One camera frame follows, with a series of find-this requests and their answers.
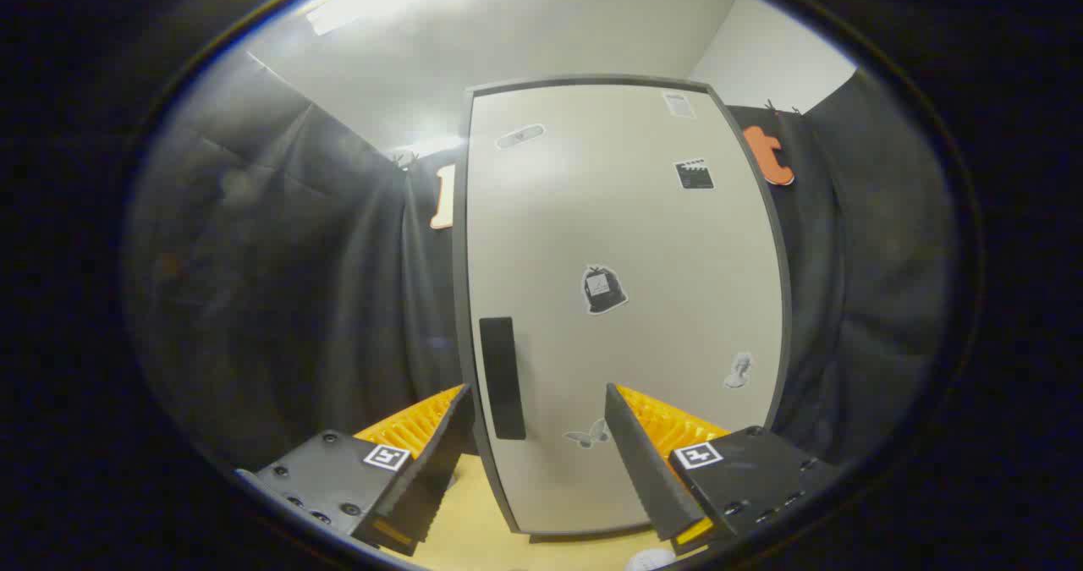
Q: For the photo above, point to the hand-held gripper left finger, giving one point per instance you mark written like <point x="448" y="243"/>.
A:
<point x="440" y="461"/>

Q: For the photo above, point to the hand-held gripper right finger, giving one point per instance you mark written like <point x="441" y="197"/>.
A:
<point x="643" y="461"/>

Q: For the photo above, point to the grey shoe cabinet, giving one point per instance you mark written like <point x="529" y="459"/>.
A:
<point x="460" y="283"/>

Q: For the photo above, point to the white shoe cabinet door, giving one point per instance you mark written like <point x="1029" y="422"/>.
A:
<point x="626" y="216"/>

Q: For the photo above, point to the black backdrop cloth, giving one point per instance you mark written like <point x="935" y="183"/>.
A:
<point x="279" y="300"/>

